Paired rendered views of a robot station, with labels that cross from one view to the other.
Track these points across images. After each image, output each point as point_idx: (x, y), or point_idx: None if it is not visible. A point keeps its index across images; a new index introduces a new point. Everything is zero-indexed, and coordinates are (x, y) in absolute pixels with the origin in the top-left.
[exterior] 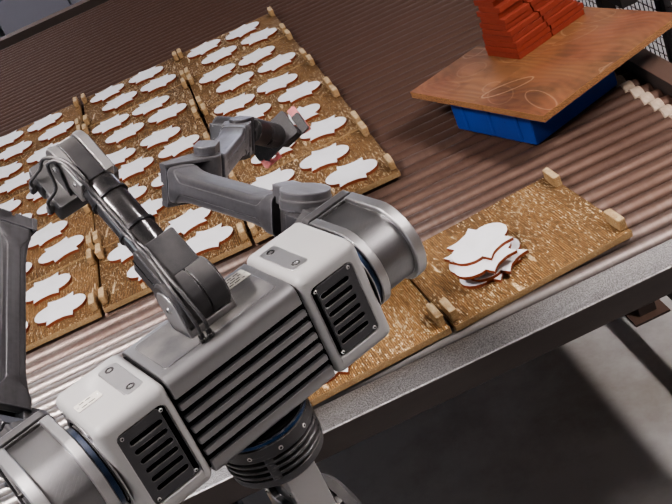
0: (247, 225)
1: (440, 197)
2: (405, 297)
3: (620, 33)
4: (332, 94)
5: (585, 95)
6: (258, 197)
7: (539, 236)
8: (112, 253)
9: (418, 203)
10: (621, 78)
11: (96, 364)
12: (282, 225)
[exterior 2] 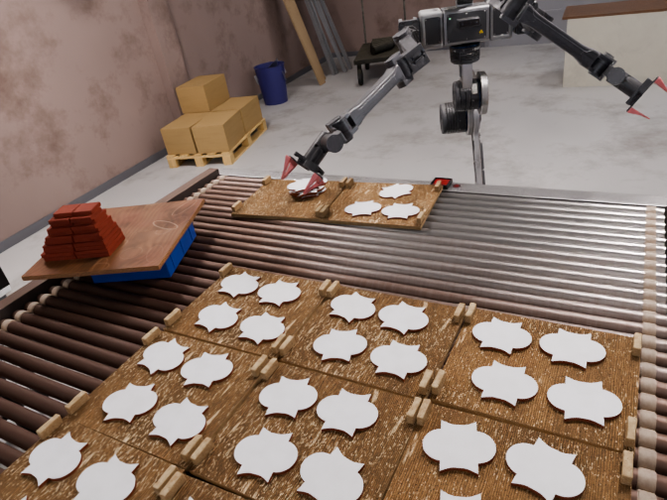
0: None
1: (252, 243)
2: (342, 198)
3: None
4: (79, 407)
5: None
6: (410, 37)
7: (282, 192)
8: (418, 366)
9: (262, 245)
10: None
11: (498, 271)
12: (414, 39)
